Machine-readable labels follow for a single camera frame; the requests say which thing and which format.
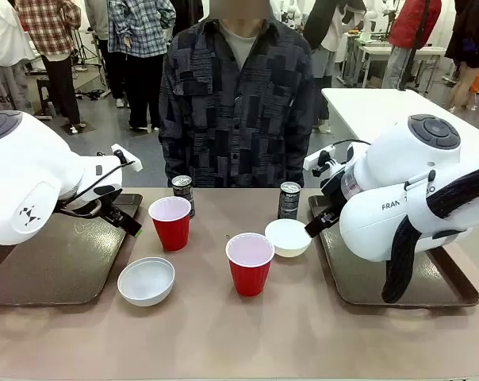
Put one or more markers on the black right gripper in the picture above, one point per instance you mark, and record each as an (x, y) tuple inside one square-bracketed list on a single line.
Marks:
[(332, 198)]

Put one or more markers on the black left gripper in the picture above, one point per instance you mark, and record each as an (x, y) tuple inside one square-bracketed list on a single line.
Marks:
[(112, 208)]

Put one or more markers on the white round bowl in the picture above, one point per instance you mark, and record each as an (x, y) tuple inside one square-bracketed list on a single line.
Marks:
[(289, 242), (144, 285)]

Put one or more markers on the black drink can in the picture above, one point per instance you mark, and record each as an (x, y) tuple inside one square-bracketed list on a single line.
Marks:
[(182, 186), (289, 202)]

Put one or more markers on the red plastic cup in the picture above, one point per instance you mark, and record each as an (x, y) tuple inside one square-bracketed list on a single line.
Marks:
[(249, 274), (171, 230)]

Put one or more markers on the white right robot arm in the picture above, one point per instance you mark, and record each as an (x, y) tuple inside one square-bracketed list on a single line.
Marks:
[(382, 190)]

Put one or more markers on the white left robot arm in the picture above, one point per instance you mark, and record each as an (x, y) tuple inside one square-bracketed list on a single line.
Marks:
[(21, 178)]

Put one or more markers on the person's right forearm patchwork sleeve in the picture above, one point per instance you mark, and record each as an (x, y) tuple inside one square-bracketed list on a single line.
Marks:
[(169, 158)]

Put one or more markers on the person's left forearm patchwork sleeve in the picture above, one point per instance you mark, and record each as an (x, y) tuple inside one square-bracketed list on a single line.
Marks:
[(305, 151)]

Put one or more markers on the brown plastic serving tray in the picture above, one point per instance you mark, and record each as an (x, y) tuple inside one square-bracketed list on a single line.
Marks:
[(362, 278), (65, 262)]

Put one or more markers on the white rectangular table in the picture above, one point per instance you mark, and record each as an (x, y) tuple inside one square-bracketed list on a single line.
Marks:
[(362, 111)]

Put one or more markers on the person in patchwork shirt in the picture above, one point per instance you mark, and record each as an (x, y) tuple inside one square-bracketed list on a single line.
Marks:
[(235, 119)]

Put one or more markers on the person in grey top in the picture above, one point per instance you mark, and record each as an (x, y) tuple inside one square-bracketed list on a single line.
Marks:
[(114, 71)]

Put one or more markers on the black stool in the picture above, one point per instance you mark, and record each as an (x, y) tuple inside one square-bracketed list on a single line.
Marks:
[(45, 85)]

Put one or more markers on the black tripod stand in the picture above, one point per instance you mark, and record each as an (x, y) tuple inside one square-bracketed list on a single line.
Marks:
[(86, 51)]

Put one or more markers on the white background workbench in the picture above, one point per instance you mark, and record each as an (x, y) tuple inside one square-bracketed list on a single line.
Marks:
[(378, 51)]

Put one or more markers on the person in blue plaid shirt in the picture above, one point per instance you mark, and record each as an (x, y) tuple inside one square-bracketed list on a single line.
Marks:
[(142, 28)]

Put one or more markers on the person in black coat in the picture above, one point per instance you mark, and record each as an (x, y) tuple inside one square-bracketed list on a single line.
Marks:
[(326, 24)]

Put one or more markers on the black metal pole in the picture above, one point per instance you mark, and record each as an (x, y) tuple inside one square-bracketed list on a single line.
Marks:
[(416, 39)]

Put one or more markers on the person in red plaid shirt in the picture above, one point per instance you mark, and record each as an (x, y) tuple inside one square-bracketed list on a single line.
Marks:
[(49, 24)]

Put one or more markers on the person in red jacket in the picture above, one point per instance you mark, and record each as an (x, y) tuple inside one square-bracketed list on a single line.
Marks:
[(416, 20)]

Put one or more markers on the person in white clothes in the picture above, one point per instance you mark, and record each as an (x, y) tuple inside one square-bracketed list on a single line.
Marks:
[(1, 35)]

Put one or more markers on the person in black jacket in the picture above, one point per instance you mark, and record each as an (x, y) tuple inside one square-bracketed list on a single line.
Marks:
[(471, 31)]

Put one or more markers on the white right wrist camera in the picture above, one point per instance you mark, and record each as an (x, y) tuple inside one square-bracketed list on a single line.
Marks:
[(316, 158)]

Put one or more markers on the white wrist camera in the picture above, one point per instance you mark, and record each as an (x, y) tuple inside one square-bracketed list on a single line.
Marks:
[(128, 160), (316, 158)]

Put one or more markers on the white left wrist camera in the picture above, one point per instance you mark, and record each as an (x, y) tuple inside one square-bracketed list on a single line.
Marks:
[(128, 160)]

